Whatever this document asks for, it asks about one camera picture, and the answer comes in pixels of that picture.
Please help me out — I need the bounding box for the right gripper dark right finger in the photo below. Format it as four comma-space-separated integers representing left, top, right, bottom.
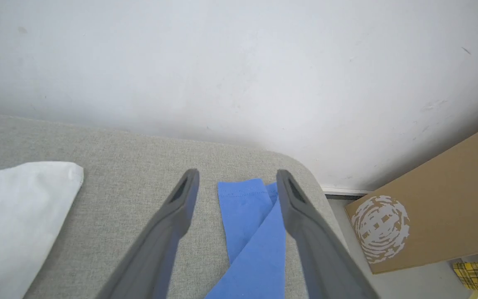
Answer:
276, 169, 379, 299

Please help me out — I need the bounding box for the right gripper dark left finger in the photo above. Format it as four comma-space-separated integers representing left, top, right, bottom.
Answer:
96, 169, 201, 299

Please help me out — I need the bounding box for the white baseboard strip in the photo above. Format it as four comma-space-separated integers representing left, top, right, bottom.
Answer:
321, 186, 373, 197

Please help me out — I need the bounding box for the brown cardboard box white print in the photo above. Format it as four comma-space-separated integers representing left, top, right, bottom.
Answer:
345, 118, 478, 274

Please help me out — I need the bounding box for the grey fabric sofa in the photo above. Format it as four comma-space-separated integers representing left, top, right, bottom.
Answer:
0, 111, 352, 299

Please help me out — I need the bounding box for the white and blue t-shirt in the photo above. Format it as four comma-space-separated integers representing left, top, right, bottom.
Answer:
0, 161, 287, 299

